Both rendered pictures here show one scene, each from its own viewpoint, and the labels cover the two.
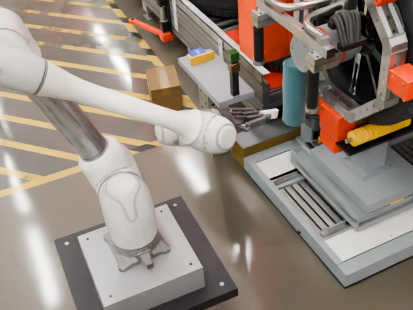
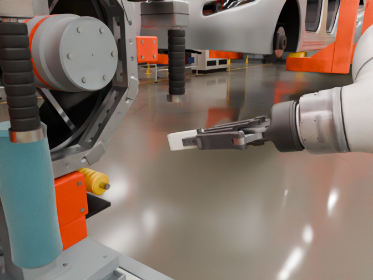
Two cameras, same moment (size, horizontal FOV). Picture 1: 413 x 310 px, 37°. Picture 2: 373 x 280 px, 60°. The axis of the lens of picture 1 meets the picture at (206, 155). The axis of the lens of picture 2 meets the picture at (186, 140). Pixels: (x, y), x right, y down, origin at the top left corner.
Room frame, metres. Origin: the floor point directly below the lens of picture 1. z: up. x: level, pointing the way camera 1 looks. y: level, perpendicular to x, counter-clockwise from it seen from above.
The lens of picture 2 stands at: (1.95, 0.24, 0.88)
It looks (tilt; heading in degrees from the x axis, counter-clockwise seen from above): 17 degrees down; 237
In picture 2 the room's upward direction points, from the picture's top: straight up
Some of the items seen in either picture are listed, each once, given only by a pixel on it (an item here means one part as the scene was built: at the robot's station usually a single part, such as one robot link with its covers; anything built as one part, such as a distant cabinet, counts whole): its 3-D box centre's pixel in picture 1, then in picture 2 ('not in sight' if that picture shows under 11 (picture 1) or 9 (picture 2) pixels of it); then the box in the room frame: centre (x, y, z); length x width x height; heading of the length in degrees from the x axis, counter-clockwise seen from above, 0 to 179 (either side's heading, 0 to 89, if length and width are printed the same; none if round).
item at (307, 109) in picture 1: (312, 89); (176, 64); (1.59, -0.35, 0.83); 0.04 x 0.04 x 0.16
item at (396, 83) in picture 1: (406, 82); (138, 49); (1.55, -0.63, 0.85); 0.09 x 0.08 x 0.07; 22
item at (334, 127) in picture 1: (345, 123); (48, 205); (1.85, -0.54, 0.48); 0.16 x 0.12 x 0.17; 112
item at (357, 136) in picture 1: (379, 128); (72, 174); (1.76, -0.64, 0.51); 0.29 x 0.06 x 0.06; 112
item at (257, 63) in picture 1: (258, 43); (19, 80); (1.90, -0.22, 0.83); 0.04 x 0.04 x 0.16
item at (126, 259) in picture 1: (137, 242); not in sight; (1.39, 0.25, 0.42); 0.22 x 0.18 x 0.06; 23
